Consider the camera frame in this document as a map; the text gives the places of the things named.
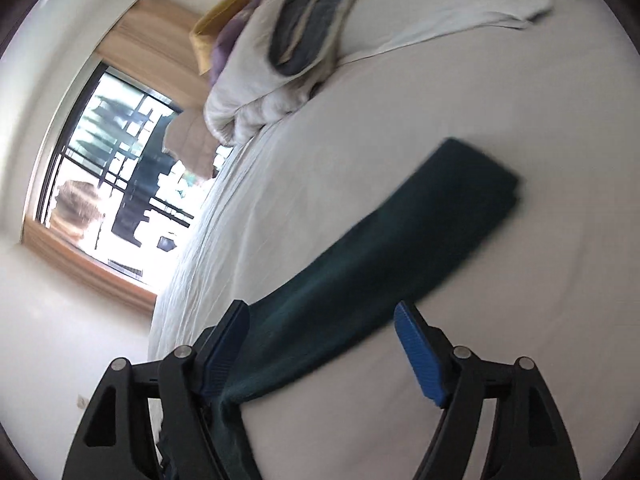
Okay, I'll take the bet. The hanging brown furry garment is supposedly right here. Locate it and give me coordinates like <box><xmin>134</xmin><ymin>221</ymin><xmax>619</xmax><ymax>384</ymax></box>
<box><xmin>54</xmin><ymin>179</ymin><xmax>102</xmax><ymax>242</ymax></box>

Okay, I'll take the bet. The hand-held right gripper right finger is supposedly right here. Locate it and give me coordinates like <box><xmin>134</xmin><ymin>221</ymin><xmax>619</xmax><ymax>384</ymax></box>
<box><xmin>393</xmin><ymin>301</ymin><xmax>583</xmax><ymax>480</ymax></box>

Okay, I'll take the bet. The hanging black jacket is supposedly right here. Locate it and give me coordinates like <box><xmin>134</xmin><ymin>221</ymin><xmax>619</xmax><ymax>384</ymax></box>
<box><xmin>142</xmin><ymin>112</ymin><xmax>177</xmax><ymax>196</ymax></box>

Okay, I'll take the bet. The dark green fleece garment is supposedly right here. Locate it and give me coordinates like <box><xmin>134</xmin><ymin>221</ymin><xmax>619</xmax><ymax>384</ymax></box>
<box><xmin>157</xmin><ymin>137</ymin><xmax>521</xmax><ymax>480</ymax></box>

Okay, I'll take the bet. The hanging dark garment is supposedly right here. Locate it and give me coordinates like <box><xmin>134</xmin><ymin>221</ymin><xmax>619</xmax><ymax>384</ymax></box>
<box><xmin>111</xmin><ymin>180</ymin><xmax>153</xmax><ymax>248</ymax></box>

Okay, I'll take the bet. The wooden framed window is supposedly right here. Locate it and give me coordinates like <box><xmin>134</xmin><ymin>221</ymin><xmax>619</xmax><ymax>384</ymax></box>
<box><xmin>22</xmin><ymin>0</ymin><xmax>236</xmax><ymax>318</ymax></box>

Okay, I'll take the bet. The white pillow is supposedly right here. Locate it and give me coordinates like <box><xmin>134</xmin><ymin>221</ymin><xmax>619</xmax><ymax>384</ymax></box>
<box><xmin>165</xmin><ymin>110</ymin><xmax>219</xmax><ymax>179</ymax></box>

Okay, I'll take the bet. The white sheeted bed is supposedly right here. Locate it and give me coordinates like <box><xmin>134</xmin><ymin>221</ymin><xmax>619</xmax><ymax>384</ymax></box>
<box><xmin>147</xmin><ymin>0</ymin><xmax>640</xmax><ymax>480</ymax></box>

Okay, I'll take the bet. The grey striped quilt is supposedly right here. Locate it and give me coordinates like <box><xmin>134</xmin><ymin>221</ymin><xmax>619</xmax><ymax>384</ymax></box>
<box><xmin>267</xmin><ymin>0</ymin><xmax>368</xmax><ymax>78</ymax></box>

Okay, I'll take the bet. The folded white towel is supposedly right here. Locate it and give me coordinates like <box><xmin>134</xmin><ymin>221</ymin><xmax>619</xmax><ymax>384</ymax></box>
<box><xmin>340</xmin><ymin>0</ymin><xmax>553</xmax><ymax>63</ymax></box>

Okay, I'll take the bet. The yellow pillow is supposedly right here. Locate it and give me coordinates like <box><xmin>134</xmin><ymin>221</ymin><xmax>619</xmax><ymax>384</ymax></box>
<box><xmin>189</xmin><ymin>0</ymin><xmax>257</xmax><ymax>75</ymax></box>

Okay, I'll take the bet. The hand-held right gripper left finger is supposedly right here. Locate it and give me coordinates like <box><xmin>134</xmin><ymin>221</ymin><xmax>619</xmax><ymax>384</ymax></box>
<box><xmin>62</xmin><ymin>300</ymin><xmax>263</xmax><ymax>480</ymax></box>

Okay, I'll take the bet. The purple cloth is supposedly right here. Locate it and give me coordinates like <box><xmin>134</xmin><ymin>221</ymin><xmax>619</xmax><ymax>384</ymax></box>
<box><xmin>207</xmin><ymin>15</ymin><xmax>251</xmax><ymax>86</ymax></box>

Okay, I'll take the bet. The white comforter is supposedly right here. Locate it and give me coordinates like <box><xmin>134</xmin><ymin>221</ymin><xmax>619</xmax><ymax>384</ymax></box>
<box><xmin>205</xmin><ymin>0</ymin><xmax>351</xmax><ymax>146</ymax></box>

